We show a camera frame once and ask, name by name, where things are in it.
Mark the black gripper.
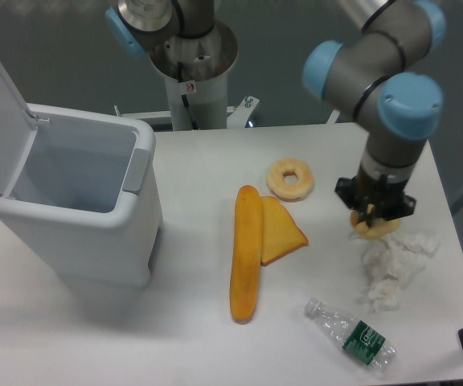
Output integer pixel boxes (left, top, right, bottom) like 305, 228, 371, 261
334, 168, 416, 228

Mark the round cream bread roll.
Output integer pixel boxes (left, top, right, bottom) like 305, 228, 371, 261
350, 210, 401, 240

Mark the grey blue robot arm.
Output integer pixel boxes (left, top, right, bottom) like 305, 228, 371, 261
105, 1, 445, 227

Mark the crumpled white tissue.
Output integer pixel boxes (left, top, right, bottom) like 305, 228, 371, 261
349, 231, 440, 314

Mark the triangular toast slice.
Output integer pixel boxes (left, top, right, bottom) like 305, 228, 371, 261
260, 196, 309, 266

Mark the clear plastic water bottle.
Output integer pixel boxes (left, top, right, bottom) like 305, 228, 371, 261
305, 298, 396, 372

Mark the long orange baguette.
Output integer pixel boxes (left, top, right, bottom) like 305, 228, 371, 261
229, 185, 264, 322

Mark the white trash bin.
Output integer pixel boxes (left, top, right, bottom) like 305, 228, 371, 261
0, 105, 162, 287

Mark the ring doughnut bread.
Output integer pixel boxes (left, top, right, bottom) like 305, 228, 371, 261
266, 158, 314, 201

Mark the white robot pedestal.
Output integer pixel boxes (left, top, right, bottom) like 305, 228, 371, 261
150, 20, 238, 131

